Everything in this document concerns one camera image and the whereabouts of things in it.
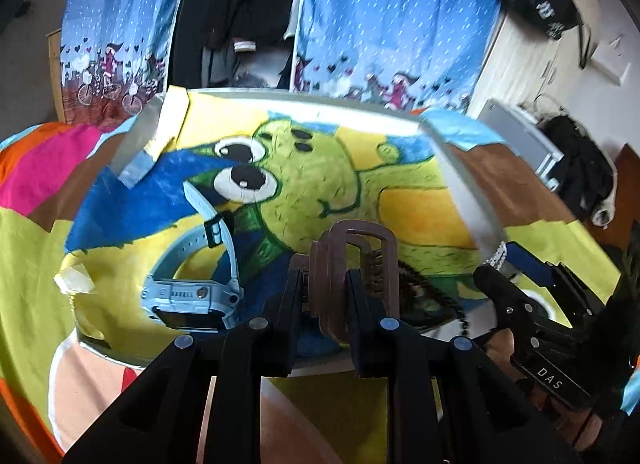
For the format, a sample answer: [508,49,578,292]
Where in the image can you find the white pearl bracelet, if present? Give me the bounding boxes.
[482,241,509,270]

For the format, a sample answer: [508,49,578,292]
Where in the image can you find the black bead necklace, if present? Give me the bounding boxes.
[397,260,471,337]

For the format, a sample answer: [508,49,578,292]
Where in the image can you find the light blue smart watch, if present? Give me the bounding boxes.
[141,181,244,329]

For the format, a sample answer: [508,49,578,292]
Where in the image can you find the brown hair claw clip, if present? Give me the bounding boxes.
[288,220,400,343]

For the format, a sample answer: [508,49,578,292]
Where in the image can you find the black clothes pile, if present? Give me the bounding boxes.
[541,115,617,229]

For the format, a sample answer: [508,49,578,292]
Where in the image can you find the grey white storage box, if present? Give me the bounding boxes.
[478,98,564,192]

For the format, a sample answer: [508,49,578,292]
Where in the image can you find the white tray with cartoon towel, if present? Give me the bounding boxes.
[62,86,483,366]

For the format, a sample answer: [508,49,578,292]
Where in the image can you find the black hanging bag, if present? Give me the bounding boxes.
[498,0,591,69]

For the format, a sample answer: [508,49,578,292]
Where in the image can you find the colourful patchwork bed sheet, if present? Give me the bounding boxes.
[1,118,620,463]

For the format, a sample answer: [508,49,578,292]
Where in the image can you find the right blue printed curtain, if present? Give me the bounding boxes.
[290,0,499,112]

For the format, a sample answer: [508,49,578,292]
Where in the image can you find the blue printed curtain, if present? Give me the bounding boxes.
[60,0,181,129]
[290,0,499,112]

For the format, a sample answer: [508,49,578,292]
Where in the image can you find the dark hanging clothes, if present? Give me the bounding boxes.
[169,0,294,89]

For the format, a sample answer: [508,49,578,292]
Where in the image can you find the left blue printed curtain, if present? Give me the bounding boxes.
[60,0,181,129]

